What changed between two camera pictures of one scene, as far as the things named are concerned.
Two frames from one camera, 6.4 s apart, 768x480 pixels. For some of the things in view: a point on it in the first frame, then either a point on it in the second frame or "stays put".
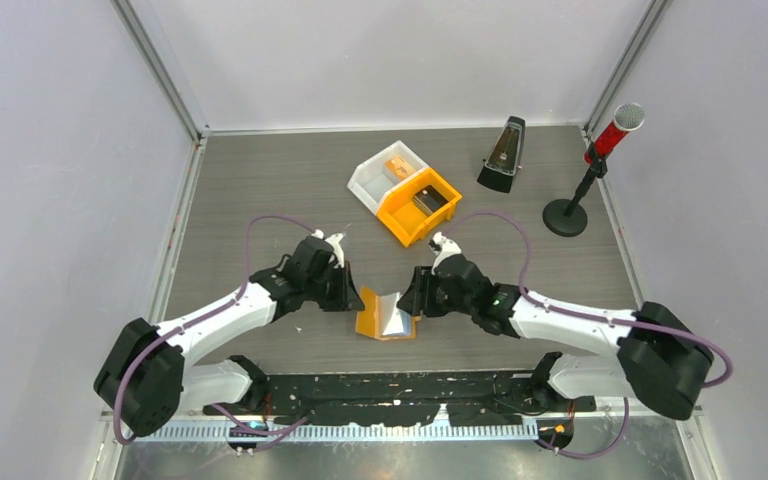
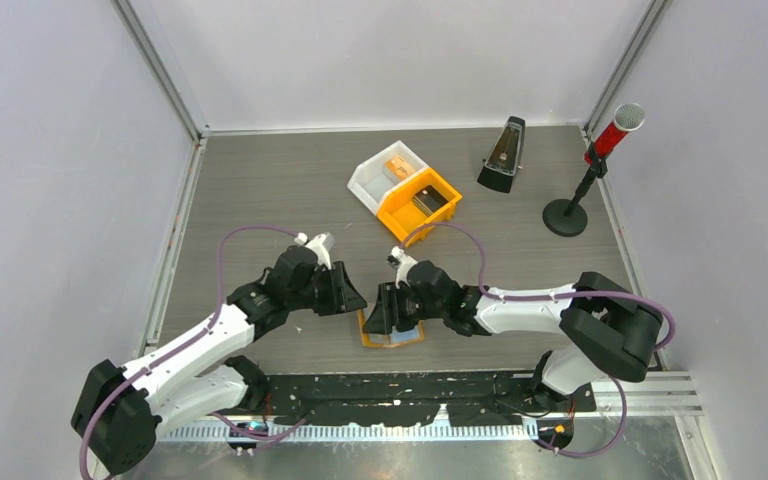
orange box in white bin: [400, 166] stays put
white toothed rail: [205, 433] stays put
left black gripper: [346, 299] stays put
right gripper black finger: [416, 300] → [384, 319]
